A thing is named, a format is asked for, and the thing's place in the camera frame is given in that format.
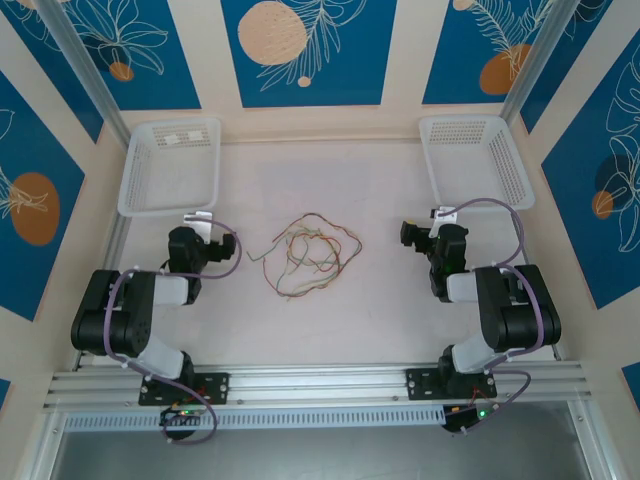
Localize white perforated plastic basket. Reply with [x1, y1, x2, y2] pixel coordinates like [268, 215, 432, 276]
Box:
[417, 115, 536, 211]
[116, 117, 223, 218]

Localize grey metal panel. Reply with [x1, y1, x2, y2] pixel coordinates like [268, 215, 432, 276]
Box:
[49, 429, 589, 480]

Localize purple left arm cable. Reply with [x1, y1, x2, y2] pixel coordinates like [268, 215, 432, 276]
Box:
[103, 218, 245, 445]

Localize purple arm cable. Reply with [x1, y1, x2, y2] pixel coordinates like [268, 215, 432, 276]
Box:
[103, 218, 245, 445]
[442, 197, 549, 436]

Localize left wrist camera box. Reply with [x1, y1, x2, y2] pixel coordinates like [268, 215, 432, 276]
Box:
[182, 211, 215, 246]

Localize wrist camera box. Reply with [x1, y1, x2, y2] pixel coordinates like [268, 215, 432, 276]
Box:
[430, 204, 460, 227]
[182, 211, 215, 246]

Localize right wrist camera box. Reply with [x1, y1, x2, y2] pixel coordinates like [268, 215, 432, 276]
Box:
[430, 204, 460, 227]

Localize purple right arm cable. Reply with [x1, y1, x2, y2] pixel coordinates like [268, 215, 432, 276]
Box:
[442, 197, 549, 436]

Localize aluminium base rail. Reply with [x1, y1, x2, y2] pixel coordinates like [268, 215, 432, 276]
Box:
[42, 362, 594, 411]

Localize grey slotted cable duct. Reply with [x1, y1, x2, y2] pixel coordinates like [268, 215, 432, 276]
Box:
[62, 404, 446, 432]

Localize aluminium frame post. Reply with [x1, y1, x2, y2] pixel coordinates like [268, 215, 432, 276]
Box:
[502, 0, 569, 124]
[37, 0, 132, 151]

